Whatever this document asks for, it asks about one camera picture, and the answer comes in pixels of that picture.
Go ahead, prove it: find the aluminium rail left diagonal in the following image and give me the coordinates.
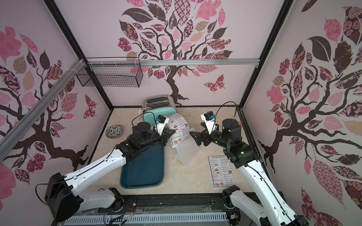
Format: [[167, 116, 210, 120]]
[[1, 59, 85, 161]]

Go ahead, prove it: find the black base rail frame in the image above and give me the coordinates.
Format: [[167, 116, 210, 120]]
[[52, 193, 255, 226]]

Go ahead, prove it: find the patterned small plate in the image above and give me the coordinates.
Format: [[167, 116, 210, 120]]
[[105, 124, 123, 139]]

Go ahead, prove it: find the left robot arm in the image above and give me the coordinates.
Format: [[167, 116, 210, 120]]
[[44, 122, 175, 223]]

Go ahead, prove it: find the aluminium rail back horizontal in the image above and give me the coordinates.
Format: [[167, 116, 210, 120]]
[[87, 58, 260, 66]]

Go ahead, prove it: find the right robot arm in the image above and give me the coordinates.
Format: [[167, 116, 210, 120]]
[[189, 119, 309, 226]]

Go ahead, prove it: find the new dim sum menu sheet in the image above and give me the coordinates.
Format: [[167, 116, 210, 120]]
[[167, 114, 190, 148]]

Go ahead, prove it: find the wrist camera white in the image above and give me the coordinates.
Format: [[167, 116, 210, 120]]
[[201, 111, 218, 134], [156, 115, 169, 136]]

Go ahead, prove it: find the white acrylic menu holder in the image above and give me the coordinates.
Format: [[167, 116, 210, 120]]
[[174, 132, 199, 167]]

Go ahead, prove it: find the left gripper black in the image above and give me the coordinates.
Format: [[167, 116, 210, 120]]
[[141, 128, 177, 149]]

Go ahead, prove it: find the mint green toaster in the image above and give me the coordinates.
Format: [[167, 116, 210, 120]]
[[142, 95, 177, 127]]

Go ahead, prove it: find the dark teal plastic tray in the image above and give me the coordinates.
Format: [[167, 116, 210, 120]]
[[120, 144, 165, 189]]

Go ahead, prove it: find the black wire basket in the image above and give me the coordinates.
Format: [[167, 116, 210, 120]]
[[76, 56, 143, 88]]

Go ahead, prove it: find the old menu sheet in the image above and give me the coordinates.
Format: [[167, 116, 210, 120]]
[[208, 155, 236, 190]]

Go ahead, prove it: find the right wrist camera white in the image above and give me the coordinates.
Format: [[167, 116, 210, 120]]
[[201, 111, 218, 134]]

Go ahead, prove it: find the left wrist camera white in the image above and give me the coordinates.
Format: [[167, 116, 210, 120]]
[[156, 115, 169, 136]]

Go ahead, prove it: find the white slotted cable duct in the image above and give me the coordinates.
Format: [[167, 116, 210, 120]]
[[59, 212, 228, 226]]

